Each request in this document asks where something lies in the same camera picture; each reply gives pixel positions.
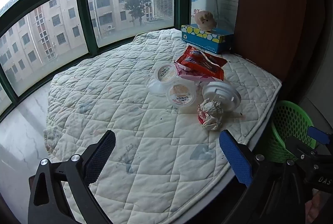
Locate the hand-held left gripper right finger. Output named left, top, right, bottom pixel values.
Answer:
left=219, top=129, right=313, bottom=224

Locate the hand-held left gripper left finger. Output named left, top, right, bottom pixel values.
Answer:
left=28, top=130, right=116, bottom=224

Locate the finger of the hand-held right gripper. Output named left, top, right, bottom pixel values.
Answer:
left=287, top=136, right=317, bottom=159
left=307, top=126, right=333, bottom=146

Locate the green plastic basket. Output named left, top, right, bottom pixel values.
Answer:
left=264, top=100, right=316, bottom=163

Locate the white paper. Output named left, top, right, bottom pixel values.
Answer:
left=197, top=99, right=224, bottom=131

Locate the white plastic lid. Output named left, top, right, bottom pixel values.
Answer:
left=201, top=81, right=242, bottom=112

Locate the labelled pudding cup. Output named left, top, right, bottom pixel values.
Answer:
left=166, top=82, right=197, bottom=109
left=153, top=63, right=179, bottom=84

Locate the clear plastic cup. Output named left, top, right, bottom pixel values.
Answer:
left=146, top=76, right=169, bottom=96

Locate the pink plastic wrapper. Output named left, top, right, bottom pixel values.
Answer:
left=174, top=63, right=209, bottom=87

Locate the red snack wrapper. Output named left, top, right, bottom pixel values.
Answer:
left=174, top=45, right=228, bottom=81

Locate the white quilted mat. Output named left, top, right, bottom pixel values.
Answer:
left=43, top=29, right=283, bottom=219

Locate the blue dotted tissue box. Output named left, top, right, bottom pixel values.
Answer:
left=181, top=24, right=234, bottom=54

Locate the brown wooden cabinet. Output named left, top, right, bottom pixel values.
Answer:
left=231, top=0, right=313, bottom=105

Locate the beige apartment building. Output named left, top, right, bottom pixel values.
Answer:
left=0, top=0, right=154, bottom=92

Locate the beige plush toy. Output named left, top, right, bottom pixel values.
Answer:
left=195, top=11, right=217, bottom=31

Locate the green tree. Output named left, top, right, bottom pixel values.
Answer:
left=124, top=0, right=153, bottom=27

